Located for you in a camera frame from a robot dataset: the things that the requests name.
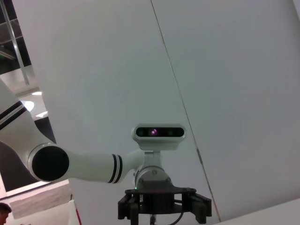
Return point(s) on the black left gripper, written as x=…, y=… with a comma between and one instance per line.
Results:
x=161, y=201

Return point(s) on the person head dark hair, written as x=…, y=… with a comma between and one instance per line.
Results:
x=4, y=214

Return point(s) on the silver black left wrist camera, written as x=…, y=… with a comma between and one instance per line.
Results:
x=159, y=132

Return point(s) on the metal shelf frame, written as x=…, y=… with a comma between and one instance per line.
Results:
x=14, y=42

